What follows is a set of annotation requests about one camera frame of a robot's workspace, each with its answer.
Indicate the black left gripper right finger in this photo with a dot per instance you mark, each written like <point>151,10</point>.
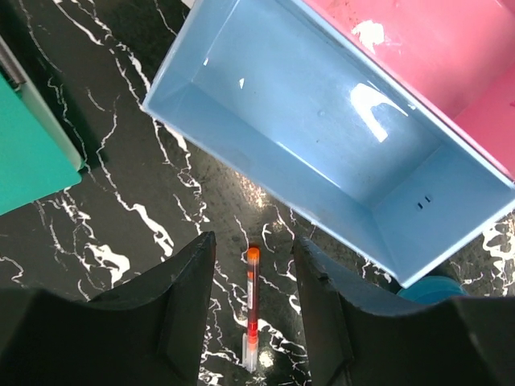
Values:
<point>360,334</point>

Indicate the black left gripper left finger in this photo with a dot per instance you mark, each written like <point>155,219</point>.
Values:
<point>148,331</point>

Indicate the light blue bin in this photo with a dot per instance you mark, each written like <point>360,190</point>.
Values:
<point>273,90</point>

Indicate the pink bin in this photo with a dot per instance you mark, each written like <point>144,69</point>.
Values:
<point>458,56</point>

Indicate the blue ink bottle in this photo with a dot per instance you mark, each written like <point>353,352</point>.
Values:
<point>432,289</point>

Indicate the red pen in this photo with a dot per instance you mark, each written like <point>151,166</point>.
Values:
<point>250,338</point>

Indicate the black marble pattern mat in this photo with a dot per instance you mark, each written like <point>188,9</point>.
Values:
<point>145,193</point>

